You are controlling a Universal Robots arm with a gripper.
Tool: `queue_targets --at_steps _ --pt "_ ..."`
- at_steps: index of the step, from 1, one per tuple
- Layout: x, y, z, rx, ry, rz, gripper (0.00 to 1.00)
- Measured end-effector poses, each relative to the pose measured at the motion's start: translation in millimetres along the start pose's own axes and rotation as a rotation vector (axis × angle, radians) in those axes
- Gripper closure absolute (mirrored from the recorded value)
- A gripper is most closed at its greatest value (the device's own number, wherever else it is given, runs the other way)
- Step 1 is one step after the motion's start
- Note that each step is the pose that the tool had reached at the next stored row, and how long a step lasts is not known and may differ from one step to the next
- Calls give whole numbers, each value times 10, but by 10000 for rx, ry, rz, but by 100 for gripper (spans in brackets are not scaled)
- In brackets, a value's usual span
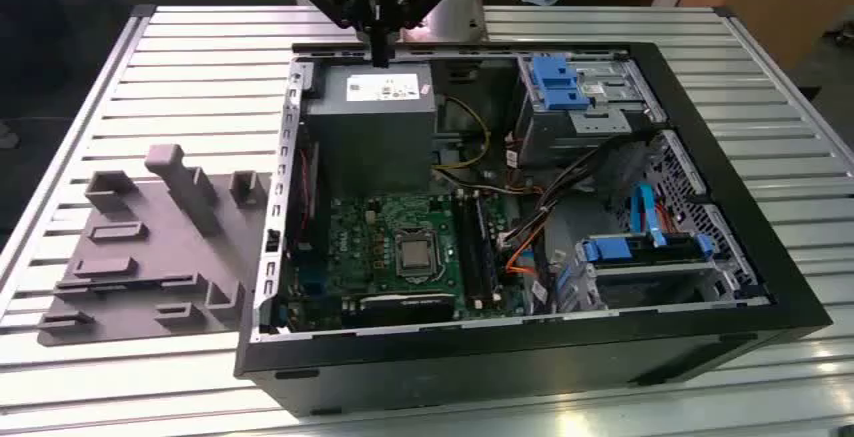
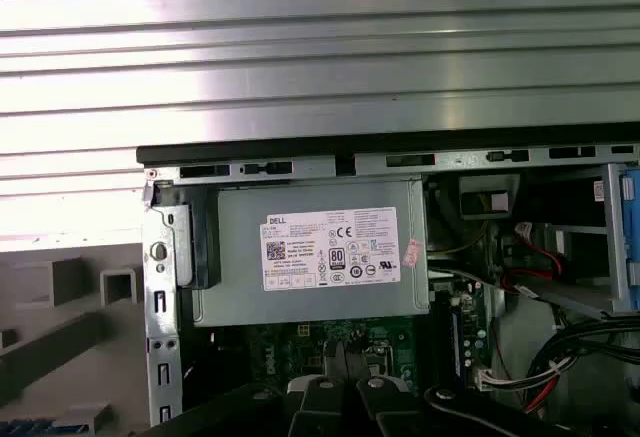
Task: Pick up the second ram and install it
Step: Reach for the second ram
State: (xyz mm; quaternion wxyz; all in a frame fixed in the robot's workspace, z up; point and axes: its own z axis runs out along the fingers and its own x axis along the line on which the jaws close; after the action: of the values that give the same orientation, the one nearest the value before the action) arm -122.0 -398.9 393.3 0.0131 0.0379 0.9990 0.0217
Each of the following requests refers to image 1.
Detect black RAM slot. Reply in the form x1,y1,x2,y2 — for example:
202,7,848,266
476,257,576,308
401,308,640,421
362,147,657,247
460,190,485,309
452,190,477,311
468,191,494,306

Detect grey power supply unit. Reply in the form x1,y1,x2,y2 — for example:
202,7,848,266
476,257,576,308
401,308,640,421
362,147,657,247
299,60,441,199

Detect silver metal drive cage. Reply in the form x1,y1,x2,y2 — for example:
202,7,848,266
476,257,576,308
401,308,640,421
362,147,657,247
514,52,670,169

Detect green motherboard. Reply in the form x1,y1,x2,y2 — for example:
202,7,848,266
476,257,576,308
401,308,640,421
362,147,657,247
283,190,536,332

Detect silver CPU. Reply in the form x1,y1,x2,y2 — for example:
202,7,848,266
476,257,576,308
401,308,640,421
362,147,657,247
398,240,437,269

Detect brown wooden cabinet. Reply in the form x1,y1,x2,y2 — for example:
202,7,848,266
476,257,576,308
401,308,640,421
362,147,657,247
677,0,854,76

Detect hard disk in blue carrier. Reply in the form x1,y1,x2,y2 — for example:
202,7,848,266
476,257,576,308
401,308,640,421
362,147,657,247
576,234,716,272

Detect black graphics card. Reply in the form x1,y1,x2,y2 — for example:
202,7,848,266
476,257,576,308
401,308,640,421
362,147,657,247
341,290,461,329

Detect silver metal disk bay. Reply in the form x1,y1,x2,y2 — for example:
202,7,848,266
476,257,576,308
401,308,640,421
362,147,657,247
557,255,770,321

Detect black chair base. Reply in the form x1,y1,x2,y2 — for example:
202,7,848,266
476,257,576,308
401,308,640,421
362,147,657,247
824,19,854,51

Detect grey parts rack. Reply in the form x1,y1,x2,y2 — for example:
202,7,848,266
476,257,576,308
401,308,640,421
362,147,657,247
37,142,275,348

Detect black PC case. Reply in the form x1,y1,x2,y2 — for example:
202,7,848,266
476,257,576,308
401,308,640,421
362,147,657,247
231,40,836,418

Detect blue plastic drive bracket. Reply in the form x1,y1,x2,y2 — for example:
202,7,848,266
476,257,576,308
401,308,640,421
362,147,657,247
532,55,594,112

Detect yellow and black wires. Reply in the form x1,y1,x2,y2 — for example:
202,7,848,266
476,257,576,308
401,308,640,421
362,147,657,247
431,95,494,174

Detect red and black wires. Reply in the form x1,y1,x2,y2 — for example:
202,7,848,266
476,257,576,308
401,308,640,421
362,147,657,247
501,129,536,196

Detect black and white wires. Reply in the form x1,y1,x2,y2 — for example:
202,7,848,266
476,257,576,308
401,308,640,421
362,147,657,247
431,165,546,197

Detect black cable bundle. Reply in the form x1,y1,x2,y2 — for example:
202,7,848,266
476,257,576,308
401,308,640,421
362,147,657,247
497,129,660,251

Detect blue SATA cable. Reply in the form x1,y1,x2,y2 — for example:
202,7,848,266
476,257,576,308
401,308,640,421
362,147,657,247
552,262,580,311
629,183,670,249

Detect wire locking lever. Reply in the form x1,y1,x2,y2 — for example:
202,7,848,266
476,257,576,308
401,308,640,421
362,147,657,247
434,234,450,283

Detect orange and red wires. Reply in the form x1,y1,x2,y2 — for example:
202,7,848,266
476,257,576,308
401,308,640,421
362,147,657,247
501,214,557,277

